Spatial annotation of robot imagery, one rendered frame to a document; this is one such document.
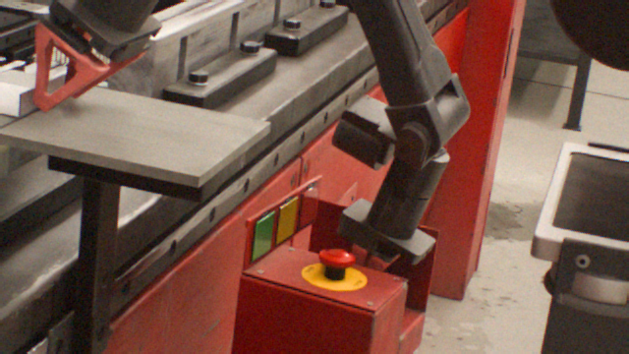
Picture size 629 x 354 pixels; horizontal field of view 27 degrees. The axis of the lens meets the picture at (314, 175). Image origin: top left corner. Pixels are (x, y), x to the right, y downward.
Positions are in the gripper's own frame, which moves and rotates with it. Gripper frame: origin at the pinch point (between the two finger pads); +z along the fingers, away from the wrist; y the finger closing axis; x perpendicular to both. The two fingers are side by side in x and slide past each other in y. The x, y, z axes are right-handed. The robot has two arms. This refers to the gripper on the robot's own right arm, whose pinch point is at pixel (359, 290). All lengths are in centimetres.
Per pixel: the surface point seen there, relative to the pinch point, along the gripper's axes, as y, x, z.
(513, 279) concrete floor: 0, -199, 74
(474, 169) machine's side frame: 19, -174, 43
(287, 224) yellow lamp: 9.9, 4.8, -5.1
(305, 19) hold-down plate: 37, -57, -8
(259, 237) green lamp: 10.2, 12.2, -5.7
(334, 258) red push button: 1.9, 11.2, -7.6
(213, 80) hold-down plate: 30.7, -11.5, -9.7
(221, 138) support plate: 9.4, 37.9, -25.2
